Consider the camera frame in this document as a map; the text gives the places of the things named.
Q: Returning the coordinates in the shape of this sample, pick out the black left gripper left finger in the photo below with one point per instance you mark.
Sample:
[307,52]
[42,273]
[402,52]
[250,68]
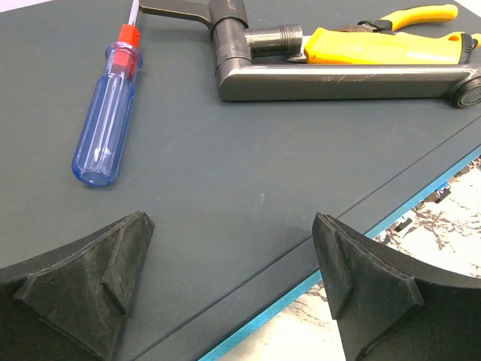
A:
[71,303]

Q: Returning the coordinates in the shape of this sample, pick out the dark blue network switch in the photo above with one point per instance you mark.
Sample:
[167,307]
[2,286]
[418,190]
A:
[232,188]

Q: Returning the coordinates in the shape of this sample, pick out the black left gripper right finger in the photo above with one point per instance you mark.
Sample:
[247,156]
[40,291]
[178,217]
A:
[391,306]

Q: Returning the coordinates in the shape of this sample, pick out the yellow black crimping tool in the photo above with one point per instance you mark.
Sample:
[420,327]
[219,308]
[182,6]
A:
[378,48]

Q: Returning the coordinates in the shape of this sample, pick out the grey metal faucet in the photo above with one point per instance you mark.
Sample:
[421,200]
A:
[240,80]

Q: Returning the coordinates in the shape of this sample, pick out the blue handled screwdriver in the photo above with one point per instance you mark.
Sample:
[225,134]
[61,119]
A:
[100,147]

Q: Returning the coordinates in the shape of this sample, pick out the yellow handled pliers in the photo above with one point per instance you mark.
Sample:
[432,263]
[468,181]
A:
[406,17]

